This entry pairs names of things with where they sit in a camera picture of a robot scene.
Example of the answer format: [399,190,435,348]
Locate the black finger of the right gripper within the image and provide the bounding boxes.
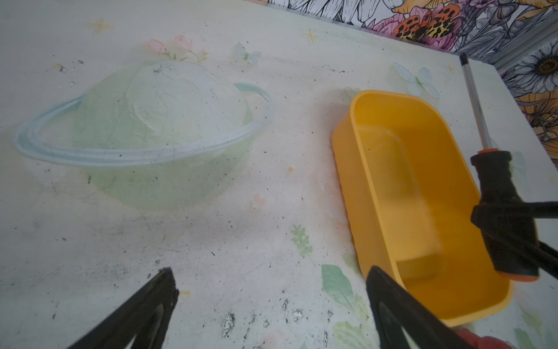
[471,202,557,281]

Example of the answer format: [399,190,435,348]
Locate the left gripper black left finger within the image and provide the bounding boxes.
[71,268,180,348]

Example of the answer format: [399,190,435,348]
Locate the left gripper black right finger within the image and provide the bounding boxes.
[366,266,472,349]

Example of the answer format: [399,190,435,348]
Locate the black orange handle screwdriver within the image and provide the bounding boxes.
[458,52,541,283]

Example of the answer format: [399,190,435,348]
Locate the yellow plastic bin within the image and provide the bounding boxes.
[332,90,513,327]

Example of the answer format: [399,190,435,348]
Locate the pink red small toy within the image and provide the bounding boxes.
[456,329,514,349]

